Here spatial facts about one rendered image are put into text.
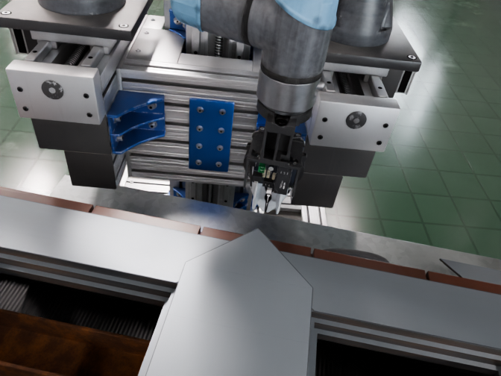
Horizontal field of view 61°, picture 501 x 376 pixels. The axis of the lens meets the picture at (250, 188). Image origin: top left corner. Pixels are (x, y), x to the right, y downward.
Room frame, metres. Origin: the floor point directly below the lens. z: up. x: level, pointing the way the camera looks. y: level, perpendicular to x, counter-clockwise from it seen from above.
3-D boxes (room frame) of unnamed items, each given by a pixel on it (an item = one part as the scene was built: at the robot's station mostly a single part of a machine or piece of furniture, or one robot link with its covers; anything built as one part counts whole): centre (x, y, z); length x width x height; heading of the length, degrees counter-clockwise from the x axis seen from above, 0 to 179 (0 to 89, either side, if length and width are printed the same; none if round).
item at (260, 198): (0.48, -0.01, 0.90); 0.06 x 0.03 x 0.09; 176
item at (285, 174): (0.47, -0.03, 1.00); 0.09 x 0.08 x 0.12; 176
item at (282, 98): (0.48, -0.03, 1.08); 0.08 x 0.08 x 0.05
